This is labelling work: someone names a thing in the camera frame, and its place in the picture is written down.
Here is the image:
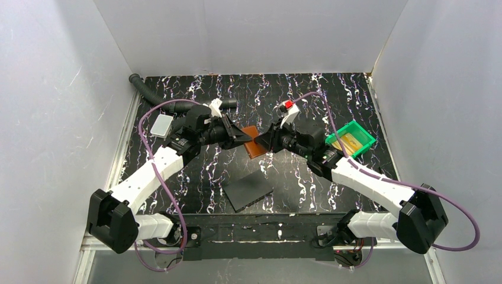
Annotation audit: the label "black foam block front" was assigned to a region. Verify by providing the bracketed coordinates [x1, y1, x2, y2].
[223, 170, 273, 212]

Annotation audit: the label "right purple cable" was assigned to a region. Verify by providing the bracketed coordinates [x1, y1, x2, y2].
[290, 91, 481, 271]

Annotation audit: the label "black corrugated hose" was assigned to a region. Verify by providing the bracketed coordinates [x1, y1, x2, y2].
[128, 73, 239, 114]

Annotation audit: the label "white plastic box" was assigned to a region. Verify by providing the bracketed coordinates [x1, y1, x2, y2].
[150, 114, 173, 139]

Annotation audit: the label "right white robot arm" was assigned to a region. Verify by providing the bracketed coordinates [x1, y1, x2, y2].
[254, 121, 448, 254]

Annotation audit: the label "brown leather card holder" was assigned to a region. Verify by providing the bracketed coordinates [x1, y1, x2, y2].
[241, 125, 268, 159]

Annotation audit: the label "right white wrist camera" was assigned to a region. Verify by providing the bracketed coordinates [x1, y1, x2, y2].
[279, 100, 300, 128]

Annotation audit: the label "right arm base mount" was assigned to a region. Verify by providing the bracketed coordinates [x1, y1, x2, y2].
[310, 225, 378, 270]

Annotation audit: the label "green plastic card tray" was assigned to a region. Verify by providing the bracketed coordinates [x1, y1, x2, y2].
[337, 120, 376, 158]

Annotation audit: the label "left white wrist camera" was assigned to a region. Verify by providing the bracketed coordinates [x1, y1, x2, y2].
[208, 98, 223, 118]

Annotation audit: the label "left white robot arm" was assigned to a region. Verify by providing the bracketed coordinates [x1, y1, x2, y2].
[86, 105, 253, 253]

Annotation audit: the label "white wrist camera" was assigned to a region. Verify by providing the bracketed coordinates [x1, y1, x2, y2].
[208, 98, 223, 118]
[279, 100, 300, 128]

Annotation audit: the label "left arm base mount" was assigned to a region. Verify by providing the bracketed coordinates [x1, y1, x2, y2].
[155, 227, 202, 269]

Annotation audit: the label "cards in green tray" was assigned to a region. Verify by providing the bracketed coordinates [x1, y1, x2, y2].
[340, 133, 363, 155]

